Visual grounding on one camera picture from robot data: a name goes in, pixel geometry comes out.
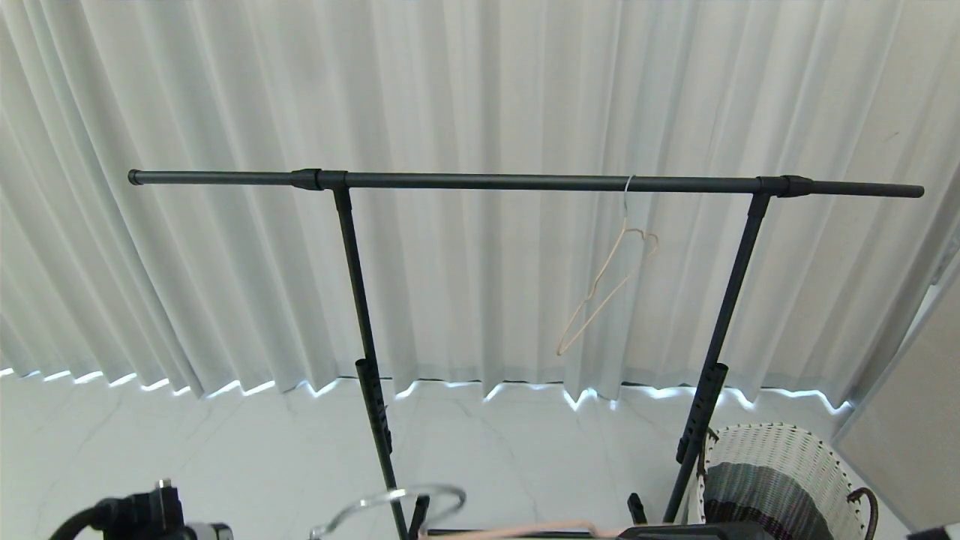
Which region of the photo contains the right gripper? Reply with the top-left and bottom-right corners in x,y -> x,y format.
619,522 -> 775,540

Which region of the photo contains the pink clothes hanger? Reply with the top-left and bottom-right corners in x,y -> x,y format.
556,175 -> 661,358
309,484 -> 625,540

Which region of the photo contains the white laundry basket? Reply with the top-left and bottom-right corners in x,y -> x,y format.
685,423 -> 879,540

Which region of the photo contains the black clothes rack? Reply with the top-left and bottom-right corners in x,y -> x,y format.
127,168 -> 925,540

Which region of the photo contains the white curtain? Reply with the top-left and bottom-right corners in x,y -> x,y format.
0,0 -> 960,415

